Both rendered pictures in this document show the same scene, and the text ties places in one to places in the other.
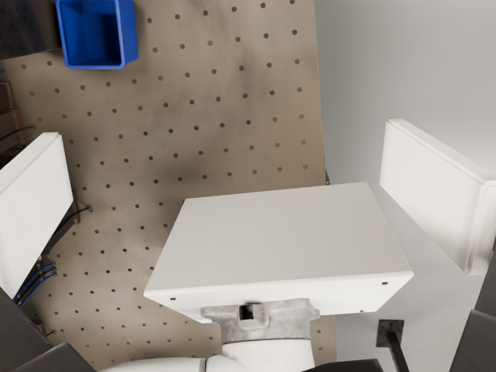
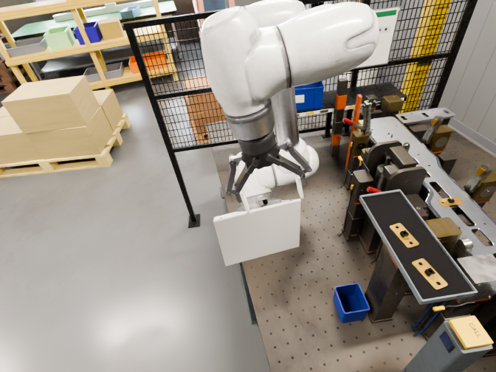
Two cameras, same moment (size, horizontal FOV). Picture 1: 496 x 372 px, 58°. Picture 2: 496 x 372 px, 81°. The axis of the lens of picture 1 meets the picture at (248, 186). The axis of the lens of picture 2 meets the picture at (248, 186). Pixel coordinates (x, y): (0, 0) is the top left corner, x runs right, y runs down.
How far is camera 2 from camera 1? 0.56 m
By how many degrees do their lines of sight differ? 25
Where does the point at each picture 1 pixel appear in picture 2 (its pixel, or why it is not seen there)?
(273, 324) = (255, 201)
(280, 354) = (250, 191)
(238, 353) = (265, 189)
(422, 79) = (193, 350)
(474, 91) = (164, 348)
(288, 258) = (254, 221)
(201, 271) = (283, 211)
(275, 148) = (266, 272)
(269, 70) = (274, 303)
